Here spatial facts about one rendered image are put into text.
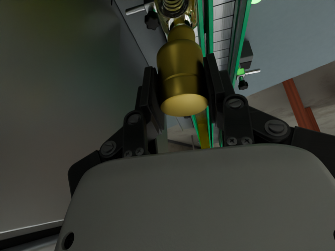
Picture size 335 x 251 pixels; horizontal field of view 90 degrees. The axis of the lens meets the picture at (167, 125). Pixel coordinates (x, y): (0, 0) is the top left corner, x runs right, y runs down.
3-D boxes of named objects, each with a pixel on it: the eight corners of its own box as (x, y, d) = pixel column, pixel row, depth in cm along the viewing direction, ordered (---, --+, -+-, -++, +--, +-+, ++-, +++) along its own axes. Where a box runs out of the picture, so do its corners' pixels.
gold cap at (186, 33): (200, 36, 22) (205, 62, 20) (180, 52, 24) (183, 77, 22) (181, 18, 19) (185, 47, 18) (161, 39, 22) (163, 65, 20)
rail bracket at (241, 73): (231, 52, 57) (240, 85, 52) (254, 47, 55) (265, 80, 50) (230, 60, 60) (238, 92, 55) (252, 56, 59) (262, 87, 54)
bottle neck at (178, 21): (166, 17, 21) (168, 45, 20) (189, 10, 21) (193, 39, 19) (171, 36, 24) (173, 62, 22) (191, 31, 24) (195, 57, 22)
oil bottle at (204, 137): (197, 123, 115) (203, 165, 105) (206, 122, 114) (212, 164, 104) (198, 126, 120) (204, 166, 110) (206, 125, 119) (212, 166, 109)
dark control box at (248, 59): (228, 44, 69) (232, 60, 66) (249, 39, 67) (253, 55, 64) (226, 58, 76) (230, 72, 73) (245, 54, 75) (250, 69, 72)
